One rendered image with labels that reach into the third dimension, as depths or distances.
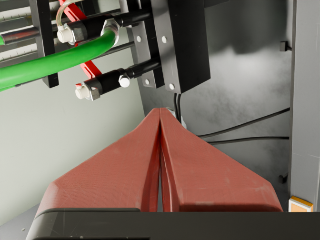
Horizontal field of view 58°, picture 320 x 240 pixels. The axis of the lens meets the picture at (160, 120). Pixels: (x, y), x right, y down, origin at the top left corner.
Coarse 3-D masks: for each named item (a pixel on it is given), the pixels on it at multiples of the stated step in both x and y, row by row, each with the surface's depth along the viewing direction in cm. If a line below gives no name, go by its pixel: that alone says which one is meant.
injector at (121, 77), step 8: (136, 64) 47; (144, 64) 47; (152, 64) 48; (160, 64) 49; (112, 72) 43; (120, 72) 44; (128, 72) 45; (136, 72) 45; (144, 72) 47; (88, 80) 41; (96, 80) 41; (104, 80) 42; (112, 80) 42; (120, 80) 42; (128, 80) 42; (88, 88) 40; (104, 88) 42; (112, 88) 43
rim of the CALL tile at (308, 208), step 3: (291, 201) 42; (294, 201) 42; (297, 201) 42; (297, 204) 42; (300, 204) 41; (303, 204) 41; (303, 207) 41; (306, 207) 41; (309, 207) 41; (309, 210) 41
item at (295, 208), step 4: (292, 196) 43; (296, 200) 42; (300, 200) 42; (304, 200) 42; (292, 204) 42; (308, 204) 41; (312, 204) 41; (292, 208) 42; (296, 208) 42; (300, 208) 41; (312, 208) 41
